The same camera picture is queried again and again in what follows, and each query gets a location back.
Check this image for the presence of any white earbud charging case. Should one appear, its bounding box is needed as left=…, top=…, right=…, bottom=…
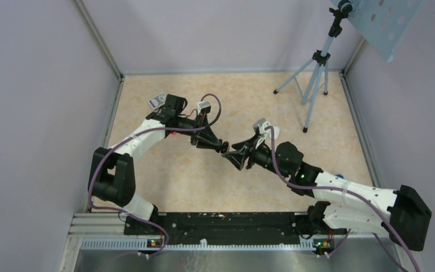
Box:
left=273, top=126, right=280, bottom=139

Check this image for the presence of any grey playing card box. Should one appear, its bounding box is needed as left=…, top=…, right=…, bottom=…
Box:
left=147, top=93, right=167, bottom=111

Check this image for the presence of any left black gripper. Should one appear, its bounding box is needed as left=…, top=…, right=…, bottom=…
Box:
left=175, top=113, right=221, bottom=150

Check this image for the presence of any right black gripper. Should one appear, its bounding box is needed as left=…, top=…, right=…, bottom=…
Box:
left=224, top=132, right=289, bottom=179

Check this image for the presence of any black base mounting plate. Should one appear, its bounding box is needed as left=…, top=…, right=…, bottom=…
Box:
left=123, top=212, right=347, bottom=245

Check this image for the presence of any black earbud charging case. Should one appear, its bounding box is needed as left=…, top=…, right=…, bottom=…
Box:
left=220, top=141, right=229, bottom=154

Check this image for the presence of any light blue tripod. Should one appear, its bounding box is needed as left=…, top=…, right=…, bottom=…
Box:
left=273, top=1, right=353, bottom=133

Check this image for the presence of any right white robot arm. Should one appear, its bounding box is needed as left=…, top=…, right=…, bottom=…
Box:
left=221, top=138, right=432, bottom=252

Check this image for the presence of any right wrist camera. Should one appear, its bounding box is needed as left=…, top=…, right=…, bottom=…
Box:
left=253, top=118, right=271, bottom=148

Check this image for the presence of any white cable duct rail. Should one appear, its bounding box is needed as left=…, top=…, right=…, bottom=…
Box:
left=80, top=238, right=315, bottom=252

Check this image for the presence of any perforated blue metal panel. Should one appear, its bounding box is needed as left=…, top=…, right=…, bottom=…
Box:
left=331, top=0, right=424, bottom=62

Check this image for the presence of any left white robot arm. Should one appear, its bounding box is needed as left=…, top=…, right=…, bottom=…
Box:
left=88, top=95, right=228, bottom=234

